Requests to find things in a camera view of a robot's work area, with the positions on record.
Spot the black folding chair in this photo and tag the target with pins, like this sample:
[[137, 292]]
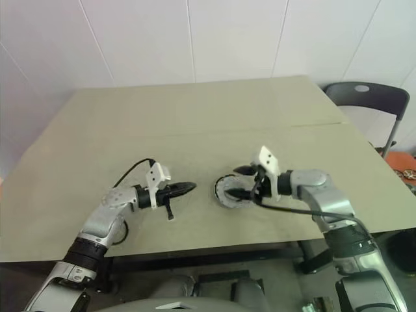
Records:
[[364, 97]]

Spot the dark metal table frame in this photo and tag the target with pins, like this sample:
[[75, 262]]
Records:
[[195, 256]]

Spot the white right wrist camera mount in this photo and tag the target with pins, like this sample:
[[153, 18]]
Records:
[[268, 161]]

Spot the round motor stator copper windings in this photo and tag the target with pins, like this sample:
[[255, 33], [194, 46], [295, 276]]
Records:
[[232, 204]]

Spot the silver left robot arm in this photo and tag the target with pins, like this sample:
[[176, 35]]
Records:
[[104, 217]]

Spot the orange patterned cloth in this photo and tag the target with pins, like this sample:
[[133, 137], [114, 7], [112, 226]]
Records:
[[399, 162]]

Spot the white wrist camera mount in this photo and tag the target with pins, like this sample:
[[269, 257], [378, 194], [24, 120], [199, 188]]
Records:
[[268, 161], [156, 177]]

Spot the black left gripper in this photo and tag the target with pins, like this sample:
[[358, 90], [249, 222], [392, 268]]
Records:
[[164, 196]]

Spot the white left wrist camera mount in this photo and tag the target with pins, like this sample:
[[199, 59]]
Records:
[[156, 177]]

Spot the dark grey rounded shape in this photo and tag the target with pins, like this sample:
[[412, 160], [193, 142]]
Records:
[[250, 294]]

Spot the black table leg foot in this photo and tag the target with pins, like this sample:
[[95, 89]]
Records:
[[315, 260]]

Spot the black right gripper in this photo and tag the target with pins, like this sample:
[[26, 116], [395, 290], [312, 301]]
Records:
[[264, 188]]

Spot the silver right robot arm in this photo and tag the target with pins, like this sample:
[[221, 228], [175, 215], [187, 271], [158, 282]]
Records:
[[328, 201]]

